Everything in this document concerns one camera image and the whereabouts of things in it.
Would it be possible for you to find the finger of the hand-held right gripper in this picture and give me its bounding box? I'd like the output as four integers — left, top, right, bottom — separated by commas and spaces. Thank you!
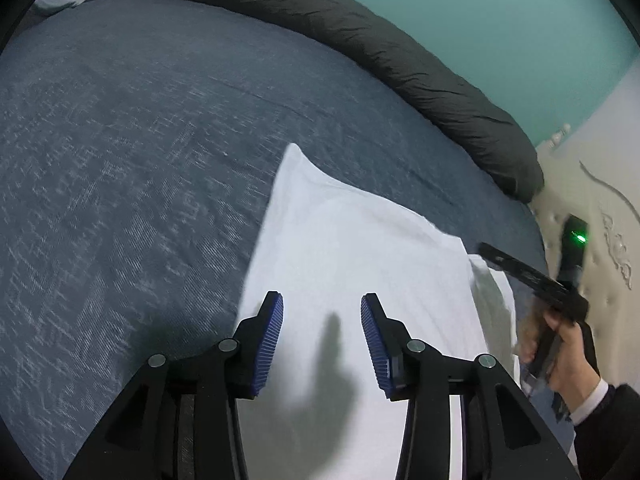
477, 242, 571, 293

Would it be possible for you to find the white long-sleeve shirt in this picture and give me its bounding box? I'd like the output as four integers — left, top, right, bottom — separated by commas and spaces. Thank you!
235, 142, 523, 480

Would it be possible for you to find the person's right hand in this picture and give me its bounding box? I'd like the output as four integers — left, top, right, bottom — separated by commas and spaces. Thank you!
517, 305, 603, 411

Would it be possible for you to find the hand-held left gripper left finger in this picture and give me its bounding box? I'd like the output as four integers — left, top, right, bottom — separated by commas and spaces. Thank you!
62, 290, 285, 480

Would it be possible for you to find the dark grey rolled duvet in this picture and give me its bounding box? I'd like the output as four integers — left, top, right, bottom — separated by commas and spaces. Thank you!
141, 0, 545, 204

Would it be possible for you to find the bed with blue patterned sheet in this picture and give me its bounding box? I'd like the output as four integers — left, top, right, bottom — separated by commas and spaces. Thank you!
0, 0, 576, 480

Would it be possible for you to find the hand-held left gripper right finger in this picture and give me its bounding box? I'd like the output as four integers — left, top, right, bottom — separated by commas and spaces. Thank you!
360, 292, 581, 480

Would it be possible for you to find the person's right forearm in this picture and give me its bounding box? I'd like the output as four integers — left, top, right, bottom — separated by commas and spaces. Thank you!
567, 377, 640, 480

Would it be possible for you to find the cream tufted headboard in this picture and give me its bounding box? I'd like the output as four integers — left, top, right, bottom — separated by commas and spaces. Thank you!
529, 122, 640, 391

